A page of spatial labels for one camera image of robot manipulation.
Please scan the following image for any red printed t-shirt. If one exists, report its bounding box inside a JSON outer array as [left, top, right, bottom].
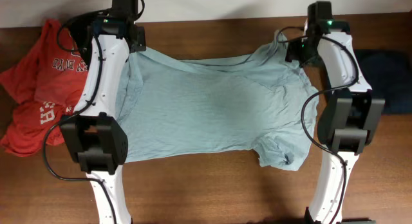
[[1, 19, 88, 157]]

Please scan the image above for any folded dark navy garment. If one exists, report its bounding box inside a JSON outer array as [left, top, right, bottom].
[[355, 50, 411, 115]]

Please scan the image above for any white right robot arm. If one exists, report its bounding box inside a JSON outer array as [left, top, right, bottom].
[[286, 18, 385, 223]]

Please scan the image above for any light grey-blue t-shirt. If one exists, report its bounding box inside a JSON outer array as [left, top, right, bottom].
[[116, 35, 318, 171]]

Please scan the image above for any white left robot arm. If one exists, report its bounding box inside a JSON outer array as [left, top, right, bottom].
[[59, 0, 145, 223]]

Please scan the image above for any black garment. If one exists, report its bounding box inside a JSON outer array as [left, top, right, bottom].
[[68, 14, 96, 66]]

